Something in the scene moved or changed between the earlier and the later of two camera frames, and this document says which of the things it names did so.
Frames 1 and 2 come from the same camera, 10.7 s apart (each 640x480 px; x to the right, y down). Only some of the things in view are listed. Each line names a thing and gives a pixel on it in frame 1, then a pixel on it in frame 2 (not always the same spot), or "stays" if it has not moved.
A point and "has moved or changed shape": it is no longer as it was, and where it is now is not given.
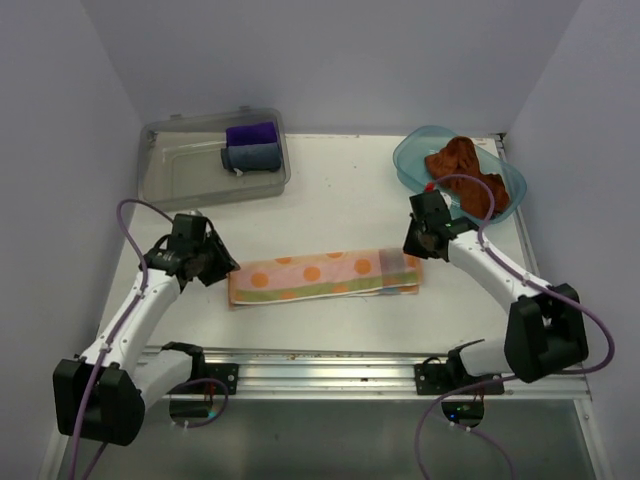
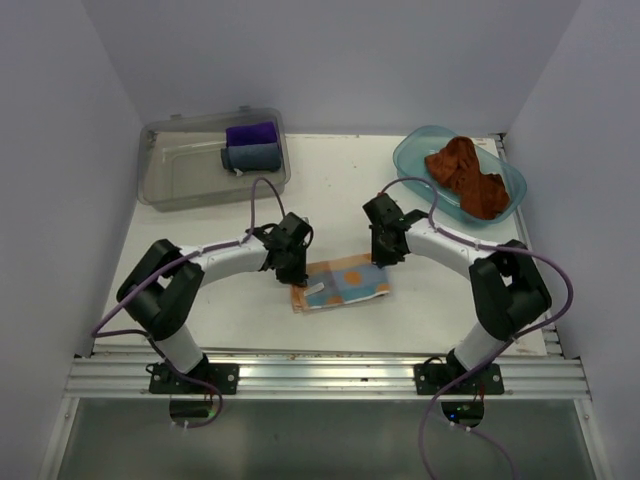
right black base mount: [436, 378] stays
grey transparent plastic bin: [180, 160] stays
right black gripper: [410, 247] -> [379, 258]
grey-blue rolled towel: [251, 157] stays
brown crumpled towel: [459, 157] stays
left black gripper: [224, 263] -> [298, 275]
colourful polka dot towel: [323, 276] has moved or changed shape
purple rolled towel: [251, 134] stays
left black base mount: [225, 373] stays
